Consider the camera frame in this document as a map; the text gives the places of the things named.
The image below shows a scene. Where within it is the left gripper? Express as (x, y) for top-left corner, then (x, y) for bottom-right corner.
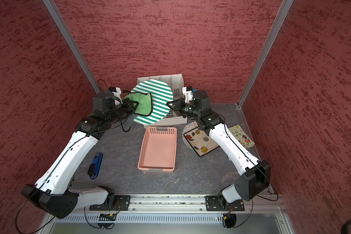
(107, 98), (139, 124)

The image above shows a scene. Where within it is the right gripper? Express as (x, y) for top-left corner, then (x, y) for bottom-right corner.
(166, 97), (201, 118)

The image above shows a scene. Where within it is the green striped round plate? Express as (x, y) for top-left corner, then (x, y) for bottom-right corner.
(131, 80), (173, 124)

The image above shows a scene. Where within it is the green microfibre cloth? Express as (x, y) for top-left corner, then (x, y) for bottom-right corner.
(122, 92), (153, 117)

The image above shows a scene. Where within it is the square floral plate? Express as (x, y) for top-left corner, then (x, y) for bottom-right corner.
(183, 127), (219, 157)

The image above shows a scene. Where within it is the colourful squiggle round plate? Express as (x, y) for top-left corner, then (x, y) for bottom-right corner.
(182, 121), (198, 150)

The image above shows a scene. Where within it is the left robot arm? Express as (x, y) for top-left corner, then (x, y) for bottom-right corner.
(21, 91), (139, 219)

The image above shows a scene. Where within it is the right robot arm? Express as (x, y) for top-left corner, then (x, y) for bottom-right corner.
(166, 90), (271, 204)

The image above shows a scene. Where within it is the white file organiser rack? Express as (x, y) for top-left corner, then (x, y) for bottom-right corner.
(137, 74), (187, 127)

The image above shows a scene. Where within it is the pink plastic basket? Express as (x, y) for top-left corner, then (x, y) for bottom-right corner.
(137, 126), (177, 173)

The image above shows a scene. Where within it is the illustrated children's book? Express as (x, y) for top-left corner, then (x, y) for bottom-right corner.
(229, 124), (255, 149)

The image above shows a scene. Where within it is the blue stapler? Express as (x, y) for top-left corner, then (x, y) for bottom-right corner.
(87, 153), (103, 179)

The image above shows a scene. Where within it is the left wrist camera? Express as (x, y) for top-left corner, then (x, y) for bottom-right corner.
(108, 86), (122, 106)

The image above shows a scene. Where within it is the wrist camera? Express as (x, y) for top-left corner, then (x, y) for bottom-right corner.
(182, 86), (195, 104)
(108, 86), (122, 106)

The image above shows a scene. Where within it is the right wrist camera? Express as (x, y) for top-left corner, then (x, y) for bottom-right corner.
(182, 86), (195, 104)

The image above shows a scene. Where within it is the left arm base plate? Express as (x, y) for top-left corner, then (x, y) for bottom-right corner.
(89, 195), (131, 212)

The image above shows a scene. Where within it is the aluminium front rail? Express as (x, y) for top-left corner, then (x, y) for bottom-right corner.
(74, 194), (287, 214)

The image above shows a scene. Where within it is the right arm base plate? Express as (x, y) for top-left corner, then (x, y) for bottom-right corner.
(205, 196), (245, 212)

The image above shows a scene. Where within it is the left aluminium corner post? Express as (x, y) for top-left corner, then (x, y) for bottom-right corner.
(42, 0), (101, 93)

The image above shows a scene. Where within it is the aluminium corner post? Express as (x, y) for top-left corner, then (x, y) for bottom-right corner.
(238, 0), (294, 109)
(42, 0), (101, 93)

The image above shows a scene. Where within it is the right aluminium corner post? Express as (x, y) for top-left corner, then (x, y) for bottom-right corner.
(238, 0), (294, 109)

